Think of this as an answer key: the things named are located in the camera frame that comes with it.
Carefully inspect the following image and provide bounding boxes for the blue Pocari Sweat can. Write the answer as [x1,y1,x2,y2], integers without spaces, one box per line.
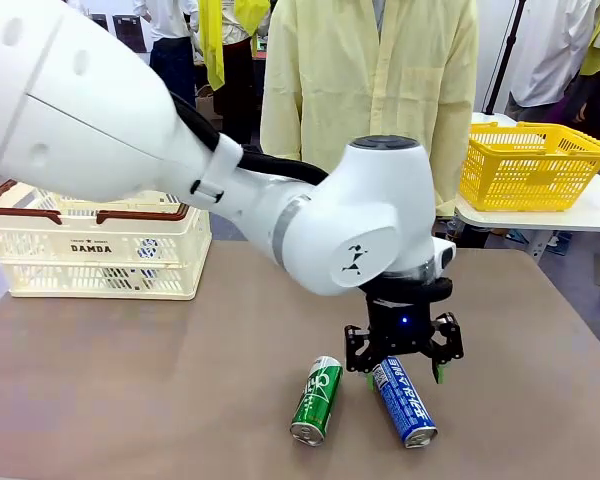
[369,357,439,450]

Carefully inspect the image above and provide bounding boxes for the brown basket handle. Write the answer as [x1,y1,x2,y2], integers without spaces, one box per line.
[0,179,63,225]
[96,201,192,225]

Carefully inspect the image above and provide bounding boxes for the black tripod stand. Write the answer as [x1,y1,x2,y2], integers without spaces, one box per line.
[483,0,527,115]

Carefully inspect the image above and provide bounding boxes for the bystander in white shirt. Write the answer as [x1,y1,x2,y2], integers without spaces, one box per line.
[507,0,600,110]

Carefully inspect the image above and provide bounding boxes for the white side table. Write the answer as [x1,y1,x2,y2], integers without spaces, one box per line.
[453,112,600,261]

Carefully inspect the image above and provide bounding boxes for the yellow plastic basket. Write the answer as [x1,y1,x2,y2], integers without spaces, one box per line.
[458,121,600,213]

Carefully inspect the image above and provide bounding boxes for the green soda can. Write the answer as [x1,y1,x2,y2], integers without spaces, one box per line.
[289,355,344,447]

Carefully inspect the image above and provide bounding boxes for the bystander with yellow apron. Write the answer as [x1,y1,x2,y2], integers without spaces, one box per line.
[197,0,272,144]

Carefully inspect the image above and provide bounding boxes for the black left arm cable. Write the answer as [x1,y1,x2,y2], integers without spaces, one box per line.
[168,92,331,186]

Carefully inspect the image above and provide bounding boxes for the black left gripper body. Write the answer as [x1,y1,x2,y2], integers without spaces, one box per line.
[365,297,435,360]

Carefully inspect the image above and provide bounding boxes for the cream plastic shopping basket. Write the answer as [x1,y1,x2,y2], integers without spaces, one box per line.
[0,179,214,301]

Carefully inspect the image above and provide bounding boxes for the bystander in dark skirt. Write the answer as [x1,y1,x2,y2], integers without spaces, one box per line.
[132,0,200,110]

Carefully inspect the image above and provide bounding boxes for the person in pale yellow shirt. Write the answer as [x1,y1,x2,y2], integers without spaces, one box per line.
[259,0,480,220]

